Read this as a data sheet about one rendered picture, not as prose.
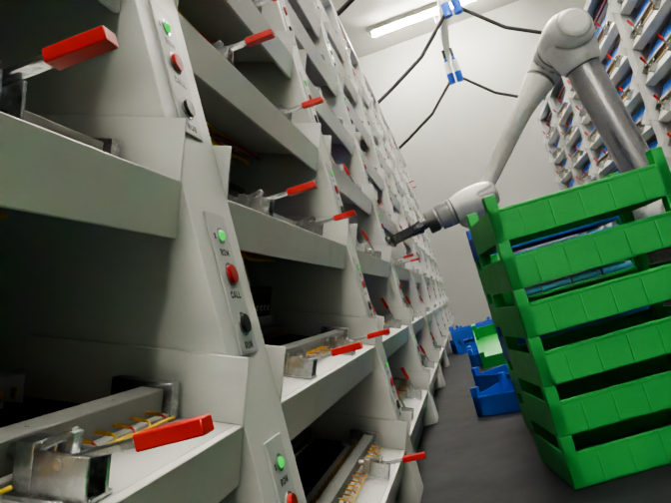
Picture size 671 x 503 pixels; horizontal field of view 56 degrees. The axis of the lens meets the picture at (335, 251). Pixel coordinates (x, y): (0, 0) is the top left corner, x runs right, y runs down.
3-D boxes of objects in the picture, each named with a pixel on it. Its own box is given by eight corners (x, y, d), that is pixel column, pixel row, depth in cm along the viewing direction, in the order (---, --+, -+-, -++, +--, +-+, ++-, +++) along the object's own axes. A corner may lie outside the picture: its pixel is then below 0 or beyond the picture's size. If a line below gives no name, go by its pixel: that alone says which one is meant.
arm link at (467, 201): (460, 222, 202) (461, 230, 214) (505, 200, 200) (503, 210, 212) (445, 193, 204) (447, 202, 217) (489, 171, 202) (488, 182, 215)
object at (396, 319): (407, 340, 183) (410, 293, 184) (379, 364, 124) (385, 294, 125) (339, 334, 188) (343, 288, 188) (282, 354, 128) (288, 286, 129)
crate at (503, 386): (607, 382, 170) (597, 353, 171) (584, 402, 154) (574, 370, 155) (506, 398, 188) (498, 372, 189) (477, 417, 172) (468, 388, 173)
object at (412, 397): (426, 405, 181) (429, 357, 182) (407, 461, 122) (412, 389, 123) (357, 397, 185) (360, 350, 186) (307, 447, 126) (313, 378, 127)
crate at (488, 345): (530, 356, 265) (525, 340, 263) (483, 369, 268) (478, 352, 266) (517, 327, 293) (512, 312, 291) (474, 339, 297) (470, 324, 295)
